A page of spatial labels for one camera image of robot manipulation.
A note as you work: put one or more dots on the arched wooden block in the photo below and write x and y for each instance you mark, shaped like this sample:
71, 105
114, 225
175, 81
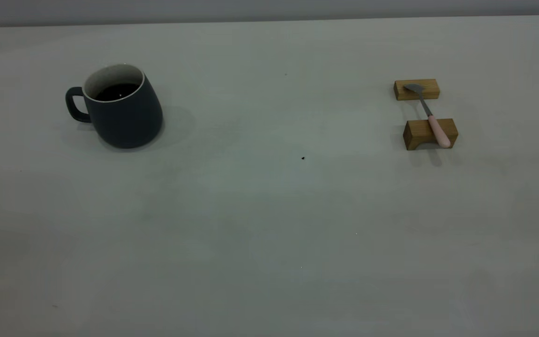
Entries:
417, 132

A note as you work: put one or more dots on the dark grey ceramic mug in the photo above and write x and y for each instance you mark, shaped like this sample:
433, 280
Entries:
127, 121

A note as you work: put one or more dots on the flat rectangular wooden block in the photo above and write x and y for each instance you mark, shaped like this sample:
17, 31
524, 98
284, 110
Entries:
431, 89

